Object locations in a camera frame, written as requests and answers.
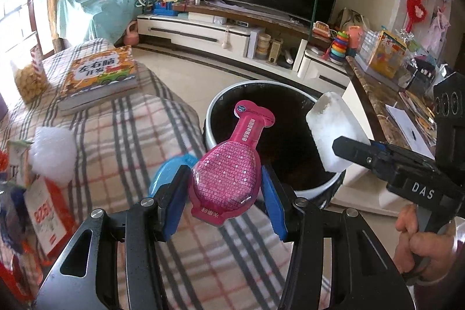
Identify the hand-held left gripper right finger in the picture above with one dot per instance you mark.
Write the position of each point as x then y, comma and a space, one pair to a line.
272, 203

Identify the teal furniture cover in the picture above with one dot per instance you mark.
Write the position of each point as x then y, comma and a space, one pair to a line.
98, 5

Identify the plaid blanket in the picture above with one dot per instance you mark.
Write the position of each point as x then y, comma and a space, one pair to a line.
120, 135

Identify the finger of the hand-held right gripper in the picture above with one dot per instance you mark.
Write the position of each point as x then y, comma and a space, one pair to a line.
358, 150

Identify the person's right forearm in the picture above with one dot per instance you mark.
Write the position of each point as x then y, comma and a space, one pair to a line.
443, 295

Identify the colourful picture box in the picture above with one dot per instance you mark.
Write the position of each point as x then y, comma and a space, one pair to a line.
387, 52

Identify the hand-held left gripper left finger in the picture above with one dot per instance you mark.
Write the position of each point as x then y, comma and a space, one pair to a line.
172, 210

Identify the rainbow stacking rings toy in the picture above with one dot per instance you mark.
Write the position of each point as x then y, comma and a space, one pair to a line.
338, 48

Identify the blue toy block set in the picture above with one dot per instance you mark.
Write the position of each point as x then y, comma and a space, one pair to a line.
163, 9

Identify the pink toy kettlebell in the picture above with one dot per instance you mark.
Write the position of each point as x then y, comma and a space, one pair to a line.
130, 37

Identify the colourful snack wrappers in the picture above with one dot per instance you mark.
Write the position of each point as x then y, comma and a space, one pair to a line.
14, 226

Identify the brown marble counter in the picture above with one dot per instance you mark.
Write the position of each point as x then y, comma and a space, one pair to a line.
377, 99

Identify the orange children's book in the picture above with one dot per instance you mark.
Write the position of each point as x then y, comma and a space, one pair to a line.
98, 74

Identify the pink refill pouch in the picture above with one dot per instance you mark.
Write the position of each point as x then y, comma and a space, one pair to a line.
225, 172

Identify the white foam block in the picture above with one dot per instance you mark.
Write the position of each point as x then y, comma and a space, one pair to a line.
334, 128

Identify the white bin with black liner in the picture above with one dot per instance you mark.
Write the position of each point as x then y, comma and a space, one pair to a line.
283, 114

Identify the stacked food jars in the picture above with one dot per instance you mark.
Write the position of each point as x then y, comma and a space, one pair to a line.
263, 46

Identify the red and white carton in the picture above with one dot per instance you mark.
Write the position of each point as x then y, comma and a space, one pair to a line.
47, 212

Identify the person's right hand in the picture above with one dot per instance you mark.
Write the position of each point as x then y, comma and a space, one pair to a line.
434, 253

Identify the white television cabinet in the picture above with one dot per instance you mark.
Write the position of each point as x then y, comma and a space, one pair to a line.
189, 30

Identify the white paper sheet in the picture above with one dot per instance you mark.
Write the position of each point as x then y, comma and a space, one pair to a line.
407, 124

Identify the white foam fruit net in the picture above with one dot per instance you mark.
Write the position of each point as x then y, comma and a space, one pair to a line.
54, 150

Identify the clear cookie jar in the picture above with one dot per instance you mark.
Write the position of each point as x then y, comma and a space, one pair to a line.
31, 81

